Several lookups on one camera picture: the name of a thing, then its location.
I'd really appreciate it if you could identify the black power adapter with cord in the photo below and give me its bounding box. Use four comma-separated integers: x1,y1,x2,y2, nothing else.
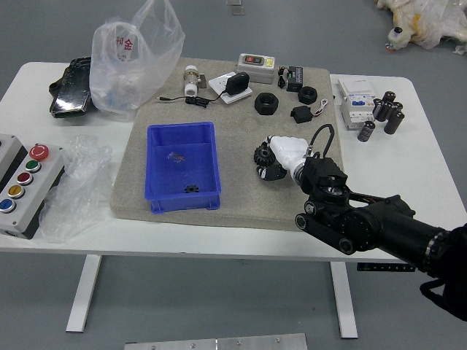
155,71,250,109

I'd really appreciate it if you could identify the cream plush toy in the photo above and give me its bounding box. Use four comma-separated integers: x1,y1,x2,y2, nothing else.
375,0,467,55

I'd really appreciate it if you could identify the black module with green connector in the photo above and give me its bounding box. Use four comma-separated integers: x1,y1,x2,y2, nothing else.
277,65,305,93

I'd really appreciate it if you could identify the white wall socket plate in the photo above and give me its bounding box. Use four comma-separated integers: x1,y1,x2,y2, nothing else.
207,71,254,104

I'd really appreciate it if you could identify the big black hex nut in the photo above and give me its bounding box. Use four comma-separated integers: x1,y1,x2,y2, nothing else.
253,92,280,116

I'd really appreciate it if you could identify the grey floor plate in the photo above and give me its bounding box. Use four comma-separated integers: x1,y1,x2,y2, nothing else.
225,0,244,18

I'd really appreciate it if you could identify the grey-brown mat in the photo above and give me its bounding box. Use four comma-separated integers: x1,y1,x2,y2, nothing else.
109,57,352,234

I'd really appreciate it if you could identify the clear crumpled plastic bag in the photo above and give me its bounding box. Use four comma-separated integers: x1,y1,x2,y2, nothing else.
38,133,114,244

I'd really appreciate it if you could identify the grey switch box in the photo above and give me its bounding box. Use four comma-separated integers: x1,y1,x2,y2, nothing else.
236,52,276,85

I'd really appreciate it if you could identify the big black gear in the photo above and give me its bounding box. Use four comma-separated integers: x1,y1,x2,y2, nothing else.
252,142,277,167

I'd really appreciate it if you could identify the grey push-button control box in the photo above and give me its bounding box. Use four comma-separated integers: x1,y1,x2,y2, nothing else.
0,133,66,240

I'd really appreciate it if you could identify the black cube module with wires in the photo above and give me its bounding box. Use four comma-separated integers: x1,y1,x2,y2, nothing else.
290,98,329,124

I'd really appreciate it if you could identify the blue plastic box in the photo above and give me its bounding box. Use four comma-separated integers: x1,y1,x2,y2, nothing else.
143,121,222,214

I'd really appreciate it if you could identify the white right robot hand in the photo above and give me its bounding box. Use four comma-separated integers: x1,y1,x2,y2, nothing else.
255,134,310,182

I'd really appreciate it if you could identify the black table control panel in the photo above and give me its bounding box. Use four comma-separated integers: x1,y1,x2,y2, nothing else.
356,262,417,273

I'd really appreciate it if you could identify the white table leg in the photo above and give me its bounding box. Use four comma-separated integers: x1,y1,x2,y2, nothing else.
330,261,359,339
65,254,103,333

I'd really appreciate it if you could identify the small black hex nut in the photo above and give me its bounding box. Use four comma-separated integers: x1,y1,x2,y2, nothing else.
297,85,318,105

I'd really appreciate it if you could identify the white circuit breaker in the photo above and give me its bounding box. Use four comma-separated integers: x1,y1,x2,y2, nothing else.
336,78,377,131

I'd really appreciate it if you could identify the brass valve with white fittings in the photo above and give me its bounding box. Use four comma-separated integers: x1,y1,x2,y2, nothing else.
182,65,208,98

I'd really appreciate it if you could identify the white plastic bag red print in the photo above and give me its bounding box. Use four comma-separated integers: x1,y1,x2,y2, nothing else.
89,0,186,123

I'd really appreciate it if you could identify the grey metal plate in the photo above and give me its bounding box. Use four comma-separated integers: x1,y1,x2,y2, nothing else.
123,332,309,350

